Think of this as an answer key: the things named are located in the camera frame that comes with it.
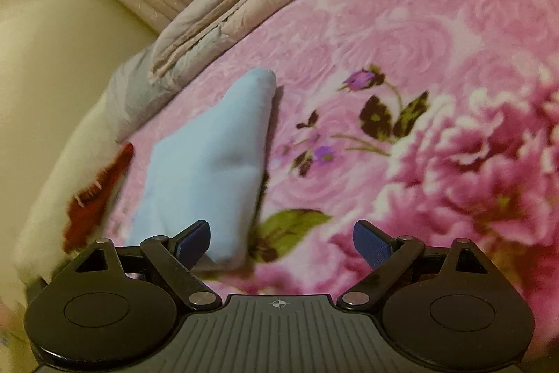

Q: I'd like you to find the pink floral blanket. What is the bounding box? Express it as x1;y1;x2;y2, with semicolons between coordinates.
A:
100;0;559;356

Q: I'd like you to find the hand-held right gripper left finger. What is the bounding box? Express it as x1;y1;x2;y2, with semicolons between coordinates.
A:
74;219;223;311

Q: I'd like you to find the light blue t-shirt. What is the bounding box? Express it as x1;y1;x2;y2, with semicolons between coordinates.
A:
128;68;278;271

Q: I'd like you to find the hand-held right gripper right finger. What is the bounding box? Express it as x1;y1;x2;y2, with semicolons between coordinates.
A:
338;219;488;311

